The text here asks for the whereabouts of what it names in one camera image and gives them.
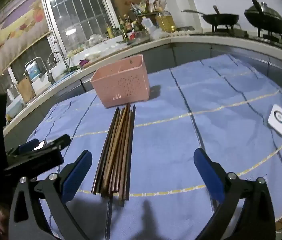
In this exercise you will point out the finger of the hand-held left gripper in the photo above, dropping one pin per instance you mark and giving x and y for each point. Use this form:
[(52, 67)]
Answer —
[(38, 161), (58, 141)]

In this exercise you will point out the tray of eggs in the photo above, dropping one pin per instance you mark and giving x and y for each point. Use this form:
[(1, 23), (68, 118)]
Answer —
[(181, 32)]

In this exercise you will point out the white square device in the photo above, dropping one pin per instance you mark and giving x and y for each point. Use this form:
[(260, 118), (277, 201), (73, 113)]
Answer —
[(277, 122)]

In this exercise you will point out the pile of snack packets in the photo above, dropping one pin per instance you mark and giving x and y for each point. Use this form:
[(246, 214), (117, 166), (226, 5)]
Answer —
[(146, 5)]

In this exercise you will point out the barred window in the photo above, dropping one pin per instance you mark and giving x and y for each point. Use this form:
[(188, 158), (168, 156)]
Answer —
[(78, 12)]

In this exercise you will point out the cluster of condiment bottles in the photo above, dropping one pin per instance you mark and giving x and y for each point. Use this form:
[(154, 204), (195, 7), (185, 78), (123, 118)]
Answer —
[(123, 28)]

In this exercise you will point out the black wok with lid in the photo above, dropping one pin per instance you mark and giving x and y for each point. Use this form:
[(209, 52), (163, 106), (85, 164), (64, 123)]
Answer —
[(266, 20)]

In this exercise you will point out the bundle of wooden chopsticks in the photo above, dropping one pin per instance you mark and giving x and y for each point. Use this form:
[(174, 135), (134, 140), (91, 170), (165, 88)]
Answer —
[(117, 155)]

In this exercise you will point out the blue label detergent bottle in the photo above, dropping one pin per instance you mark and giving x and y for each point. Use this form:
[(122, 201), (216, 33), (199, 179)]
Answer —
[(33, 71)]

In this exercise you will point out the white plastic jug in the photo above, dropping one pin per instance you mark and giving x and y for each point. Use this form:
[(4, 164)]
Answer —
[(148, 25)]

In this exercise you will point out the blue checked tablecloth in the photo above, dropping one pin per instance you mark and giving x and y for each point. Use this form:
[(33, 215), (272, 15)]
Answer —
[(168, 142)]

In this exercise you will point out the yellow cooking oil bottle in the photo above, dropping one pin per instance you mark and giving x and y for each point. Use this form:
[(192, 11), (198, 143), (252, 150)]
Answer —
[(166, 22)]

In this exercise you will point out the tall steel faucet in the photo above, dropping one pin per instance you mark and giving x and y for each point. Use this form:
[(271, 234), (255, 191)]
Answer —
[(37, 65)]

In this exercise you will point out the black gas stove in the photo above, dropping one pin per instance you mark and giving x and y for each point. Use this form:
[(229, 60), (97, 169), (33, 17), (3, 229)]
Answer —
[(243, 36)]

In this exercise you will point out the fruit print roller blind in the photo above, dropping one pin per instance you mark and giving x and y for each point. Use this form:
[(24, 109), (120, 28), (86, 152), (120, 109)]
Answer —
[(15, 32)]

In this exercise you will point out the short steel faucet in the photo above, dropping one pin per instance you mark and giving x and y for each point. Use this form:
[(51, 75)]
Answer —
[(60, 60)]

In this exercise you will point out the flat wooden cutting board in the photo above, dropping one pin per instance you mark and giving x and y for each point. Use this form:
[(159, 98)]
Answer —
[(105, 56)]

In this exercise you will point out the open black wok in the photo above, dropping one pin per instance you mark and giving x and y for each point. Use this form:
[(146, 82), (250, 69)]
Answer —
[(221, 18)]

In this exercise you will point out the upright wooden cutting board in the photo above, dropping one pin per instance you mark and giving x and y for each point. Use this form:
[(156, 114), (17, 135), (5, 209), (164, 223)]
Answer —
[(26, 90)]

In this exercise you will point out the pink perforated utensil basket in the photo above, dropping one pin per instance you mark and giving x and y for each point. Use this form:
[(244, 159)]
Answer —
[(123, 85)]

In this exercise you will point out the purple vegetable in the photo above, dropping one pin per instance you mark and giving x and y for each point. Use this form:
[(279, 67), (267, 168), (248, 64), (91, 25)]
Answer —
[(83, 63)]

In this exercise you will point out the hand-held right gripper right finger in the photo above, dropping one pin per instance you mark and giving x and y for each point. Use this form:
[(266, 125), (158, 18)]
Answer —
[(207, 172)]

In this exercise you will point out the light blue plastic container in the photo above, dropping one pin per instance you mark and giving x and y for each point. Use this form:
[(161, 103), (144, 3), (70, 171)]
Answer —
[(13, 107)]

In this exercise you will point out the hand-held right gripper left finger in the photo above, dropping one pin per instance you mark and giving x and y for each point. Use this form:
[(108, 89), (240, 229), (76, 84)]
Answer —
[(78, 175)]

